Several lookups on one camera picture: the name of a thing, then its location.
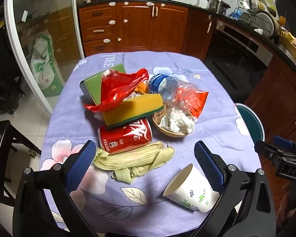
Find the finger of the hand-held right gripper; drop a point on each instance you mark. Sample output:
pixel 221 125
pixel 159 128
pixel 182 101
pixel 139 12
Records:
pixel 267 150
pixel 283 142

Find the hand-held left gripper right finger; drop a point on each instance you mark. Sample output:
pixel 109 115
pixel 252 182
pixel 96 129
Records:
pixel 208 167

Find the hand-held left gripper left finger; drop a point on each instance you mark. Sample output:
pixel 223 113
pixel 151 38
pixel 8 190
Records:
pixel 81 167

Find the white printed paper cup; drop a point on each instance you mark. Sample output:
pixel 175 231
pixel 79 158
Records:
pixel 194 195

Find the teal trash bin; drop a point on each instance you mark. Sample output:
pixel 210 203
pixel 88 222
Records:
pixel 251 123

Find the red cola can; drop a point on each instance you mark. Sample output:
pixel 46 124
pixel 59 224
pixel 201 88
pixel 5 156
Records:
pixel 123 137

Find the pale corn husk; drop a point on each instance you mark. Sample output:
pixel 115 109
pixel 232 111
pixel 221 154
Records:
pixel 133 159

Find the white tissue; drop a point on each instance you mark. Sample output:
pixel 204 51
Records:
pixel 177 121

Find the wooden bowl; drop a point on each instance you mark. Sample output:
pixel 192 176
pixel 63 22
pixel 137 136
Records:
pixel 162 129

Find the orange-red snack packet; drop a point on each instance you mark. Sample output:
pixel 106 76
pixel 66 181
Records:
pixel 199 102

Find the green cardboard box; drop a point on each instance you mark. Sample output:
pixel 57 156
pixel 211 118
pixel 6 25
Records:
pixel 93 87

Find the yellow green sponge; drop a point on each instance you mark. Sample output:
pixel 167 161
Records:
pixel 135 107

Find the red plastic bag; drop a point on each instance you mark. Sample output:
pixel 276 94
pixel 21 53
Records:
pixel 116 88

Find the clear plastic bottle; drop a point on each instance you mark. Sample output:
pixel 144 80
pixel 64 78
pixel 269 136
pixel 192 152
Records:
pixel 167 86

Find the orange citrus fruit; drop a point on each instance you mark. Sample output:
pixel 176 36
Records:
pixel 141 87

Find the wooden side cabinet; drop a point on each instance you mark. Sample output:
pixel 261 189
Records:
pixel 278 91

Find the purple floral tablecloth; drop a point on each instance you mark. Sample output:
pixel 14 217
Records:
pixel 128 202

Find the black wooden chair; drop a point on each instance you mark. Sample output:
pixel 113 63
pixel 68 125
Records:
pixel 2 138

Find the built-in oven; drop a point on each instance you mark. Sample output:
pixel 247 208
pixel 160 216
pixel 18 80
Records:
pixel 236 56

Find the yellow basket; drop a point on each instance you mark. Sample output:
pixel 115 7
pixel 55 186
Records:
pixel 292 43

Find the white green rice sack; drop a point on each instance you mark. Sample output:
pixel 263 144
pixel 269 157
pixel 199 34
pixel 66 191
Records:
pixel 45 64

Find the dish rack with dishes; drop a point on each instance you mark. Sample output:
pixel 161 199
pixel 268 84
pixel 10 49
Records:
pixel 259 17

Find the wooden cabinet with drawers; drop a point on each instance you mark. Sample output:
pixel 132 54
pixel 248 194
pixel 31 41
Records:
pixel 135 27

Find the steel pressure cooker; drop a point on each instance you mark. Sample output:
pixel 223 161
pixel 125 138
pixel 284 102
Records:
pixel 217 3

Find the glass sliding door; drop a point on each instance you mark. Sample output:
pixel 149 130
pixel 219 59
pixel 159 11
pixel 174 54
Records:
pixel 49 12

